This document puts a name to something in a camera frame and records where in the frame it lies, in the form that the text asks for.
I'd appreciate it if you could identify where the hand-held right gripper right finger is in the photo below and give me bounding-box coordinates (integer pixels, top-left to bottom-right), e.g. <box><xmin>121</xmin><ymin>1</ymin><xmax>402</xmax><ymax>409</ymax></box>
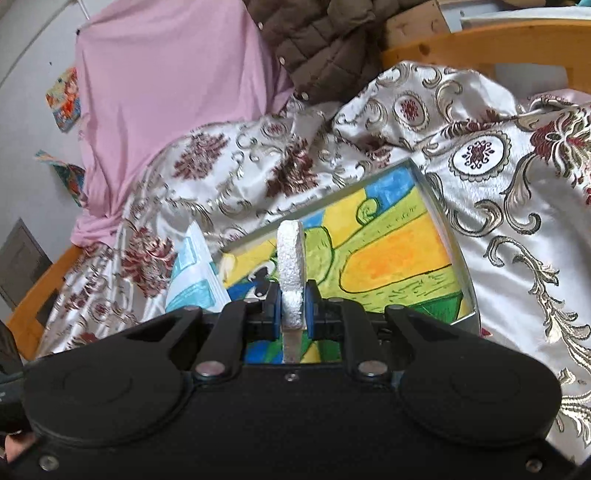
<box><xmin>305</xmin><ymin>279</ymin><xmax>446</xmax><ymax>377</ymax></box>

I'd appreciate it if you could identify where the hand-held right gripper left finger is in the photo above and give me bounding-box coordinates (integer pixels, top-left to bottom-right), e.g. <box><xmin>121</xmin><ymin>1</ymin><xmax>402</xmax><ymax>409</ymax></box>
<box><xmin>124</xmin><ymin>281</ymin><xmax>283</xmax><ymax>376</ymax></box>

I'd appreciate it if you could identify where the white foam piece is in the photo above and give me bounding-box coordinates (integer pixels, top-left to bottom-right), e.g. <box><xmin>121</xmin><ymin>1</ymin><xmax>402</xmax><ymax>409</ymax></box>
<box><xmin>276</xmin><ymin>220</ymin><xmax>306</xmax><ymax>365</ymax></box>

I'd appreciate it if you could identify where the metal tray with painted bottom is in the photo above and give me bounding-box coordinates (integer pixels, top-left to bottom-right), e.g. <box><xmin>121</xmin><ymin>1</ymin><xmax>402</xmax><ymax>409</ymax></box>
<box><xmin>219</xmin><ymin>157</ymin><xmax>481</xmax><ymax>365</ymax></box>

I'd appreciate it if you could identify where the person's left hand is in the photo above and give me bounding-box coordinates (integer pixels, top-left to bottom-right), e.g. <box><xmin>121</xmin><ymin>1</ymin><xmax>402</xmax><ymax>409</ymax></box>
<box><xmin>4</xmin><ymin>431</ymin><xmax>35</xmax><ymax>464</ymax></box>

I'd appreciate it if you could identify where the white blue paper packet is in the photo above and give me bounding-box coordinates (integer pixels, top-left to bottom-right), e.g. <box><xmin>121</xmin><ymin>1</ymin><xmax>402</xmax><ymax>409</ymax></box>
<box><xmin>164</xmin><ymin>222</ymin><xmax>232</xmax><ymax>315</ymax></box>

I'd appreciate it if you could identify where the floral satin blanket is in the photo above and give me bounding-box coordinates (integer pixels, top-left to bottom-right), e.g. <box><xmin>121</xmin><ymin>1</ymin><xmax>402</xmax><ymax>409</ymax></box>
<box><xmin>34</xmin><ymin>62</ymin><xmax>591</xmax><ymax>464</ymax></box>

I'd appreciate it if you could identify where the pink cloth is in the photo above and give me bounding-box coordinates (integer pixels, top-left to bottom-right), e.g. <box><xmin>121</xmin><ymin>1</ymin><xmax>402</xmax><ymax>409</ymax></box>
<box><xmin>69</xmin><ymin>0</ymin><xmax>296</xmax><ymax>247</ymax></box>

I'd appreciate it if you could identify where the brown quilted jacket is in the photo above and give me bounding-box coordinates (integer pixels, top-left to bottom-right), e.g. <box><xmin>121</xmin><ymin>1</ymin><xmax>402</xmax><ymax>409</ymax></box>
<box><xmin>242</xmin><ymin>0</ymin><xmax>435</xmax><ymax>104</ymax></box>

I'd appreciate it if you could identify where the grey wall panel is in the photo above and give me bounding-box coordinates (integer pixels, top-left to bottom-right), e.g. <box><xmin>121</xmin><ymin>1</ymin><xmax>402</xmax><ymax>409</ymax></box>
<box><xmin>0</xmin><ymin>218</ymin><xmax>54</xmax><ymax>315</ymax></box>

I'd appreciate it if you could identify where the blue patterned wall poster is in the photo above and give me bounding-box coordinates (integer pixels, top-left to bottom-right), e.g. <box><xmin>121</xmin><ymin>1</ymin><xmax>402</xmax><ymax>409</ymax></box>
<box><xmin>34</xmin><ymin>148</ymin><xmax>88</xmax><ymax>208</ymax></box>

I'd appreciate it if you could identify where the orange patterned wall poster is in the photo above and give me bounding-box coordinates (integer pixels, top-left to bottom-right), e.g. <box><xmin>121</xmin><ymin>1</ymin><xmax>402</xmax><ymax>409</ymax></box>
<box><xmin>45</xmin><ymin>67</ymin><xmax>84</xmax><ymax>134</ymax></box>

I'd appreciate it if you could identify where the wooden bed frame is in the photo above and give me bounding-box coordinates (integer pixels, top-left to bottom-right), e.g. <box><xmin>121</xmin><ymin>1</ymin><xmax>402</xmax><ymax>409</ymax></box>
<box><xmin>7</xmin><ymin>21</ymin><xmax>591</xmax><ymax>361</ymax></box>

